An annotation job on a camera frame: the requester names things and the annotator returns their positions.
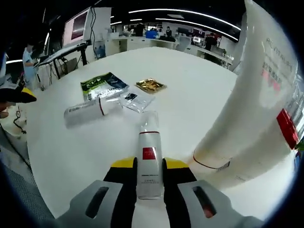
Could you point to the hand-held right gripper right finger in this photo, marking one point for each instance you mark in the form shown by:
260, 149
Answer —
183, 190

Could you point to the white cloth bag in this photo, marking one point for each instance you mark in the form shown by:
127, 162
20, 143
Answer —
9, 133

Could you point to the green black skincare sachet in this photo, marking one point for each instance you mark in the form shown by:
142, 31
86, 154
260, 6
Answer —
102, 85

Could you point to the gold skincare sachet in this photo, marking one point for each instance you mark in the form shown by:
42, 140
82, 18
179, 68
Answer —
150, 86

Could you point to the blue storage crate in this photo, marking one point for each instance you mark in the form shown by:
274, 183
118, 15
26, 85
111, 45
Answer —
151, 34

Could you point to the white skincare tube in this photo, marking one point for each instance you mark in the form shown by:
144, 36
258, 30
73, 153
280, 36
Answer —
249, 83

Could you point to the white office workstation desks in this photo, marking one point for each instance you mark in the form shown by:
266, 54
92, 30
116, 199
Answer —
133, 44

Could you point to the computer monitor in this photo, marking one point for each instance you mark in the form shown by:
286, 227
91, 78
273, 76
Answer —
77, 27

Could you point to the standing desk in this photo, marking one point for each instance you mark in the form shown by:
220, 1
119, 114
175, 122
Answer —
61, 51

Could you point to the clear skincare sachet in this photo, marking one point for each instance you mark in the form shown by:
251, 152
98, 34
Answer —
137, 102

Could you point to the ceiling light strip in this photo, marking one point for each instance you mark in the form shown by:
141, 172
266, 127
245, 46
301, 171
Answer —
190, 14
197, 23

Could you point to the small red label skincare bottle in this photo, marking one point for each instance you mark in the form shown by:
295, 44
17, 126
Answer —
83, 114
149, 171

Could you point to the blue water jug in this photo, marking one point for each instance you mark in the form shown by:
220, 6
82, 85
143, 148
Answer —
99, 50

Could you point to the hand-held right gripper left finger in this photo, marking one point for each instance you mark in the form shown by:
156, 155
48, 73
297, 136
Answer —
114, 190

